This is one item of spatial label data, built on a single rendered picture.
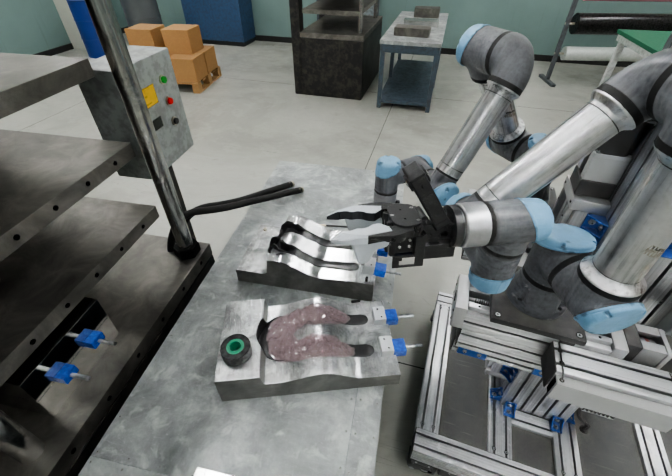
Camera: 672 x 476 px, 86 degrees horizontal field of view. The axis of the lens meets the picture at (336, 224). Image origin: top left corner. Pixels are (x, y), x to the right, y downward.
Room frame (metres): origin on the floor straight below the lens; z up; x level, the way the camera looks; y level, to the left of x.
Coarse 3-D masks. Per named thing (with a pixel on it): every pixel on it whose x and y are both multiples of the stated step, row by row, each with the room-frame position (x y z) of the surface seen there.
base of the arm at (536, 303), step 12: (516, 276) 0.66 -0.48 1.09; (528, 276) 0.62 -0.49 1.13; (516, 288) 0.63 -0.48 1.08; (528, 288) 0.61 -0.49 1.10; (540, 288) 0.59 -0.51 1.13; (516, 300) 0.61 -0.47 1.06; (528, 300) 0.59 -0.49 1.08; (540, 300) 0.58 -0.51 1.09; (552, 300) 0.58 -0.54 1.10; (528, 312) 0.58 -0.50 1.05; (540, 312) 0.57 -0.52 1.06; (552, 312) 0.57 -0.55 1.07
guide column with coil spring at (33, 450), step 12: (0, 420) 0.34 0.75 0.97; (12, 420) 0.36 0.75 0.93; (0, 432) 0.33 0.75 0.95; (12, 432) 0.34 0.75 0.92; (24, 432) 0.35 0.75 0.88; (0, 444) 0.32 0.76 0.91; (12, 444) 0.33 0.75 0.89; (24, 444) 0.34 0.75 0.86; (36, 444) 0.35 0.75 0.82; (12, 456) 0.32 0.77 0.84; (24, 456) 0.32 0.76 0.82; (36, 456) 0.33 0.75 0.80
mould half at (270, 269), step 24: (288, 216) 1.13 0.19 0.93; (264, 240) 1.06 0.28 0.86; (288, 240) 0.98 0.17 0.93; (240, 264) 0.93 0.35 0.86; (264, 264) 0.93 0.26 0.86; (288, 264) 0.87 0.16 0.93; (360, 264) 0.90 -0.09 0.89; (312, 288) 0.85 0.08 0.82; (336, 288) 0.83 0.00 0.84; (360, 288) 0.82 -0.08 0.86
